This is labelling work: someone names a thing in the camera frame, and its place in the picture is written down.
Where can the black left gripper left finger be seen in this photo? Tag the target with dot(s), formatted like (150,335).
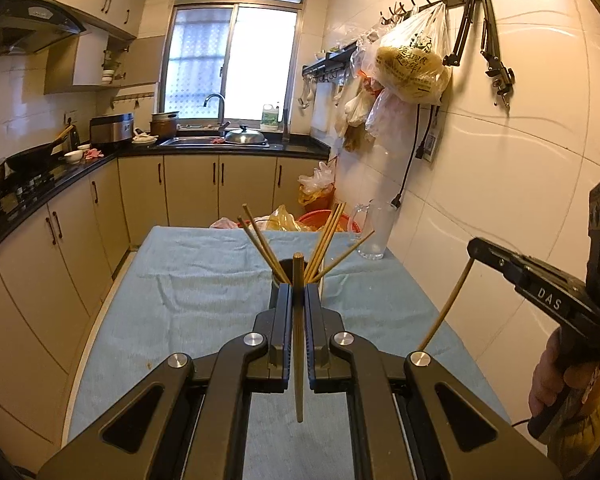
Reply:
(270,371)

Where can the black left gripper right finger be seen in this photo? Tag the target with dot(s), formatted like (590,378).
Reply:
(326,371)

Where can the wooden chopstick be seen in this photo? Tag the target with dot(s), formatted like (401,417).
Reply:
(322,242)
(260,249)
(260,236)
(298,334)
(447,306)
(327,239)
(340,259)

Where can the beige lower kitchen cabinets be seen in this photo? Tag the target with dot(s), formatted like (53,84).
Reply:
(64,232)

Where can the black kitchen countertop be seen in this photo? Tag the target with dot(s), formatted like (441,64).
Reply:
(130,154)

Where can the kitchen window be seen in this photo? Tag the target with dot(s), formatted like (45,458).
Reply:
(244,49)

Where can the right hand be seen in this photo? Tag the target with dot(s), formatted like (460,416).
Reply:
(548,381)

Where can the dark cylindrical utensil holder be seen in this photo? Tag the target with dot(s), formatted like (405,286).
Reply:
(288,267)

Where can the light blue table cloth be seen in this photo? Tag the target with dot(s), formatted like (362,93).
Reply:
(192,290)

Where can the red plastic basin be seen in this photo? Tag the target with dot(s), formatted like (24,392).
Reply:
(315,220)

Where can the clear glass mug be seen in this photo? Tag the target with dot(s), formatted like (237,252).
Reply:
(375,230)

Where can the steel pot lid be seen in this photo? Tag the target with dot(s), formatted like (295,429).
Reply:
(244,135)

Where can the green detergent bottle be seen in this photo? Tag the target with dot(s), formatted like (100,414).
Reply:
(269,117)

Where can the chrome sink faucet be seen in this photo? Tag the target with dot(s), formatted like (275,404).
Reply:
(222,122)

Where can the pink plastic bag hanging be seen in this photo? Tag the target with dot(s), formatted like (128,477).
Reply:
(390,117)

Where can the brown clay pot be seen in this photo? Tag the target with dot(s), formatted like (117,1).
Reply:
(164,125)

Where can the silver rice cooker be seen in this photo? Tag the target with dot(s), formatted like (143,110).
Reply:
(111,129)

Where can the yellow plastic bag hanging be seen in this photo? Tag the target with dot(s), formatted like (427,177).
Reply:
(409,59)

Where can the black wok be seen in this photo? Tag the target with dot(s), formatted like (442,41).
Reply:
(36,158)

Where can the black range hood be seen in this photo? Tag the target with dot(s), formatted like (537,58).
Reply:
(31,26)

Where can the black wall hook rail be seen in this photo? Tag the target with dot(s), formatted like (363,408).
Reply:
(400,10)

